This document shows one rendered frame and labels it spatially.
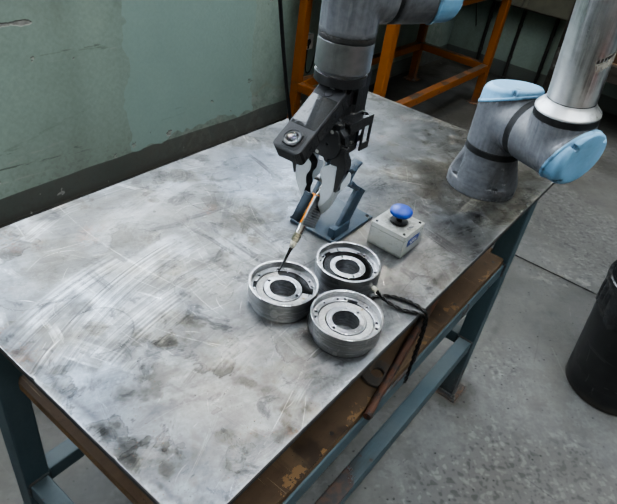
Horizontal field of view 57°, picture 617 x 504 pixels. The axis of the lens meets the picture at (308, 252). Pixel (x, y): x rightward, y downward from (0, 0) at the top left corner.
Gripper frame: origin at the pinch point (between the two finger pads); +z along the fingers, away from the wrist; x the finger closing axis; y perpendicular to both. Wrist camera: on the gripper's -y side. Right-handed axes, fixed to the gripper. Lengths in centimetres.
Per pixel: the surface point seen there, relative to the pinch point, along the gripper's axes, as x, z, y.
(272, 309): -4.8, 9.8, -13.5
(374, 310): -15.4, 9.8, -3.0
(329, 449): -15.9, 38.6, -7.7
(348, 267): -5.8, 11.7, 4.8
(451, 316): -16, 38, 38
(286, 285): -2.0, 11.0, -6.8
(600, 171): -8, 94, 287
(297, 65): 141, 57, 181
